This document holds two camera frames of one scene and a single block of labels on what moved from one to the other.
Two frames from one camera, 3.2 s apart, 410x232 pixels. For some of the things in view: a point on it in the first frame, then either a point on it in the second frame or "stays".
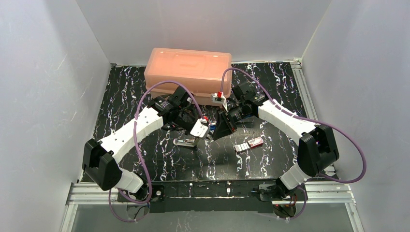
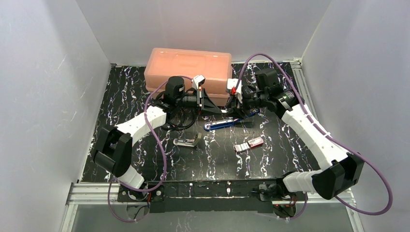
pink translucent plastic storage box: x=202 y=72 stays
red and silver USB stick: x=252 y=143 stays
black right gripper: x=227 y=118 → x=237 y=101
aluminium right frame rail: x=303 y=88 stays
